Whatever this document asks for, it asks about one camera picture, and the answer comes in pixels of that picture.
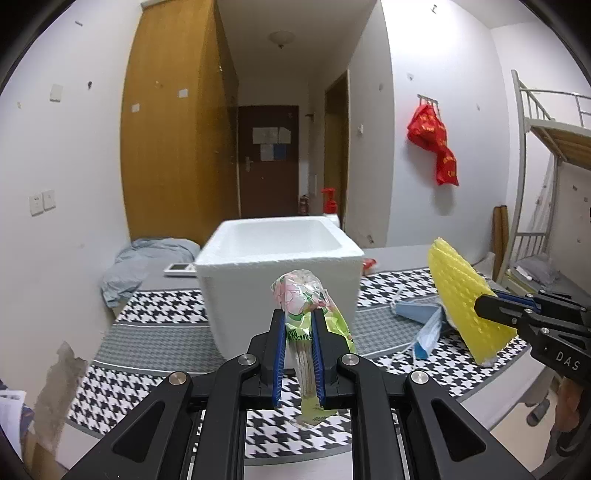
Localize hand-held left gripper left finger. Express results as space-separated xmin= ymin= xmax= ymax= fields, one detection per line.
xmin=60 ymin=308 xmax=287 ymax=480

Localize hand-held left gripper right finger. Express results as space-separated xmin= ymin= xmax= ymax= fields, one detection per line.
xmin=310 ymin=308 xmax=541 ymax=480

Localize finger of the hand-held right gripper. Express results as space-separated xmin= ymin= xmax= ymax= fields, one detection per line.
xmin=488 ymin=286 xmax=541 ymax=306
xmin=473 ymin=293 xmax=542 ymax=330

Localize yellow sponge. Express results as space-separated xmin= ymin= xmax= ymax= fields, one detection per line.
xmin=427 ymin=237 xmax=518 ymax=367

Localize white foam box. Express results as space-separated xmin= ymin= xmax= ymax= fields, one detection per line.
xmin=193 ymin=215 xmax=365 ymax=372

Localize green printed plastic bag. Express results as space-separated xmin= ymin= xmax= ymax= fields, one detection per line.
xmin=270 ymin=270 xmax=357 ymax=430

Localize disposable face mask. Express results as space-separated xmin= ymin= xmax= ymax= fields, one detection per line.
xmin=392 ymin=300 xmax=440 ymax=325
xmin=412 ymin=307 xmax=447 ymax=361

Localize person's right hand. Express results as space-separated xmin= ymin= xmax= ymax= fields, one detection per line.
xmin=551 ymin=381 xmax=587 ymax=462

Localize grey folded bedding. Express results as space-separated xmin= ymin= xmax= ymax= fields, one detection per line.
xmin=515 ymin=256 xmax=561 ymax=284

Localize wooden board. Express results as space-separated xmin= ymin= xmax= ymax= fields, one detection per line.
xmin=492 ymin=205 xmax=509 ymax=282

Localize dark slipper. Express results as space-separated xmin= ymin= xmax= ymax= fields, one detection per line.
xmin=526 ymin=398 xmax=551 ymax=428

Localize houndstooth grey tablecloth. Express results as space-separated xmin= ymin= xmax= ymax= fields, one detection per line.
xmin=67 ymin=244 xmax=532 ymax=462

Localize metal bunk bed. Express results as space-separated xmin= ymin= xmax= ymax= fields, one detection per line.
xmin=510 ymin=69 xmax=591 ymax=296

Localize red plastic bag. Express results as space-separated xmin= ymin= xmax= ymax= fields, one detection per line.
xmin=406 ymin=104 xmax=448 ymax=153
xmin=434 ymin=145 xmax=460 ymax=186

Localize white lotion pump bottle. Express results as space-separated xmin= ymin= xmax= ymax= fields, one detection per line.
xmin=321 ymin=187 xmax=341 ymax=227

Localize blue grey quilt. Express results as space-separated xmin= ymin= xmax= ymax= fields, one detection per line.
xmin=102 ymin=237 xmax=201 ymax=308

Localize dark brown door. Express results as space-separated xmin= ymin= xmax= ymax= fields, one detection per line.
xmin=238 ymin=105 xmax=300 ymax=220

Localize torn brown cardboard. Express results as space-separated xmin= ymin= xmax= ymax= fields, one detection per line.
xmin=34 ymin=342 xmax=88 ymax=467

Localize wooden wardrobe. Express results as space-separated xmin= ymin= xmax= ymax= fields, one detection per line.
xmin=120 ymin=0 xmax=240 ymax=247

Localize white paper sheets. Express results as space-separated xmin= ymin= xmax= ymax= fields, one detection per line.
xmin=0 ymin=390 xmax=28 ymax=457

